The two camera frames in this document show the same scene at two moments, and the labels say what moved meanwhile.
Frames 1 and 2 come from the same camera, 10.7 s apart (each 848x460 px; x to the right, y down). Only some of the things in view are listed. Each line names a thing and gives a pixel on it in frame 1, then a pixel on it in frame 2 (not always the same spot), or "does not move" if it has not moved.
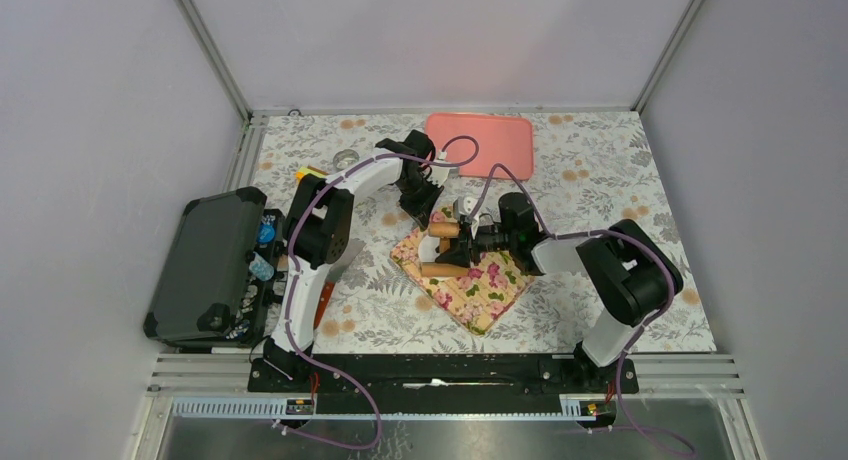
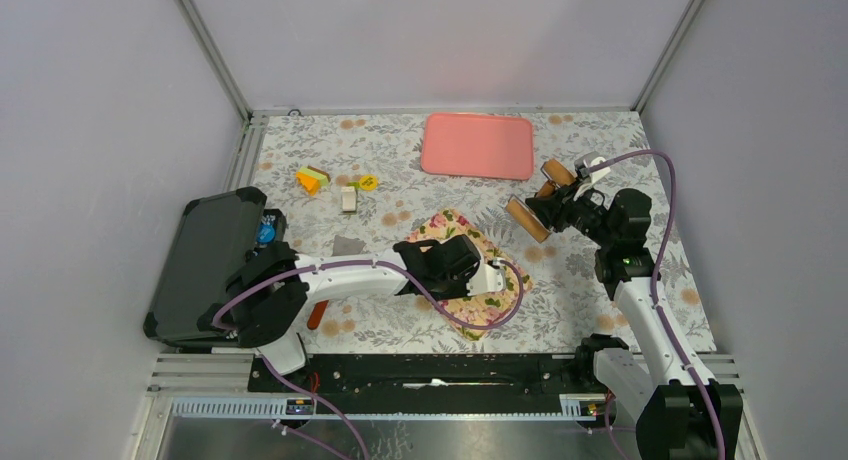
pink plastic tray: x=484 y=145 does not move
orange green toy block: x=306 y=170 does not move
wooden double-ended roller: x=444 y=230 to x=560 y=176
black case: x=217 y=283 does not move
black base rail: x=441 y=377 does not move
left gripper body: x=418 y=182 to x=453 y=286
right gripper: x=461 y=251 to x=557 y=209
